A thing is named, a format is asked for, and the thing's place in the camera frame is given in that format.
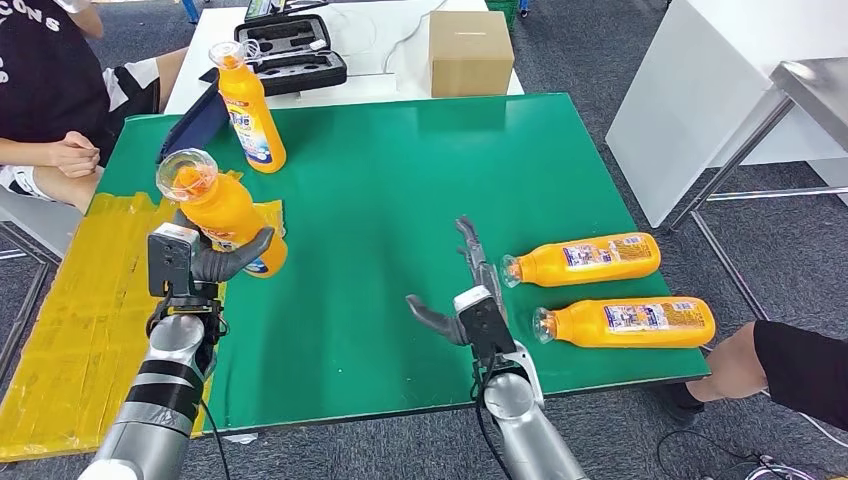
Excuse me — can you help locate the white floor cable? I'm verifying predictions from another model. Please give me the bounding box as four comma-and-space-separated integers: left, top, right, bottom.
798, 413, 848, 452

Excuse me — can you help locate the steel frame table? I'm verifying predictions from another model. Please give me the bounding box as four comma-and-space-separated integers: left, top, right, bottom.
665, 58, 848, 326

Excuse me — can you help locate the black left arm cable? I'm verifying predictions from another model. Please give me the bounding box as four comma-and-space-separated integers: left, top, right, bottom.
198, 397, 233, 480

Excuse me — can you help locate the yellow taped sheet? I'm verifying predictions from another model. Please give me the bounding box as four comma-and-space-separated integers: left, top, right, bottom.
0, 168, 286, 463

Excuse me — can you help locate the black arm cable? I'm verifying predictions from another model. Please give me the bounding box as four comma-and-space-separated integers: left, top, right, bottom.
198, 397, 233, 480
470, 357, 513, 480

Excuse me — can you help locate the grey floor cable bundle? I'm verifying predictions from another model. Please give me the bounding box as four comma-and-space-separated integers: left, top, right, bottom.
748, 455, 816, 480

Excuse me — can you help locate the brown cardboard box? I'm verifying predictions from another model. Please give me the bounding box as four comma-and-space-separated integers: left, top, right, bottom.
428, 11, 516, 99

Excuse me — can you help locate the large white panel table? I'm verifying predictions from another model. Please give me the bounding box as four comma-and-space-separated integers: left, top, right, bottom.
606, 0, 848, 230

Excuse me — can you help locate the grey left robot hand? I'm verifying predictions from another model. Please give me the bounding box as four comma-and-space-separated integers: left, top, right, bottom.
172, 210, 276, 285

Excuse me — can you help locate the orange detergent bottle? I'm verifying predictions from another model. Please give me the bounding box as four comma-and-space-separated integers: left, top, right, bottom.
155, 148, 290, 280
208, 40, 288, 175
500, 232, 662, 289
532, 296, 717, 350

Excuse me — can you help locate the green crate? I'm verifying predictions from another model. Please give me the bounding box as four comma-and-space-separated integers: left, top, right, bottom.
486, 0, 521, 29

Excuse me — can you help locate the person's right hand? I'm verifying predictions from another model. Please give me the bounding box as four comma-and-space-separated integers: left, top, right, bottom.
49, 130, 102, 179

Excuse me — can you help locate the grey metal stool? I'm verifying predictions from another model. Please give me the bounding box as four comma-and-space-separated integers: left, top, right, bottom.
0, 185, 68, 386

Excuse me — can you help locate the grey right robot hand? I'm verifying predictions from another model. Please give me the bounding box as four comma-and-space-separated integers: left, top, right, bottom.
405, 215, 510, 348

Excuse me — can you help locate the green screen device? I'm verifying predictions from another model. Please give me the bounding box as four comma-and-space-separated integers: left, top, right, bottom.
243, 0, 287, 21

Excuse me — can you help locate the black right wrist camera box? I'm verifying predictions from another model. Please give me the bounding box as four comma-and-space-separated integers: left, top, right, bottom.
453, 286, 519, 362

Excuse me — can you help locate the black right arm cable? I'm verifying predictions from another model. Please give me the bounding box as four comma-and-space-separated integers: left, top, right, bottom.
470, 357, 513, 480

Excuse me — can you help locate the open black hard case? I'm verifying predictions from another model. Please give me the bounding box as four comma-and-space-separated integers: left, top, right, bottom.
233, 14, 349, 97

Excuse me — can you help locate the person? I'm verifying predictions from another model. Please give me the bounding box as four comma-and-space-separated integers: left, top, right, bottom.
655, 321, 848, 435
0, 0, 190, 217

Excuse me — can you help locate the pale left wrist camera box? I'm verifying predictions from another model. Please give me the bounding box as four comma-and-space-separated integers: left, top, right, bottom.
146, 223, 201, 298

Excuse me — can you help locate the thin white table cable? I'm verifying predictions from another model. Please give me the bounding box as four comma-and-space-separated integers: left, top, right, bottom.
382, 0, 452, 74

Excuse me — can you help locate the dark blue folding case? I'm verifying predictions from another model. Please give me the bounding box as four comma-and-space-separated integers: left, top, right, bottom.
156, 82, 231, 164

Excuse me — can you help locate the black floor cable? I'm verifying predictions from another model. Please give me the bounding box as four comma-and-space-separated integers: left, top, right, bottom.
655, 430, 763, 480

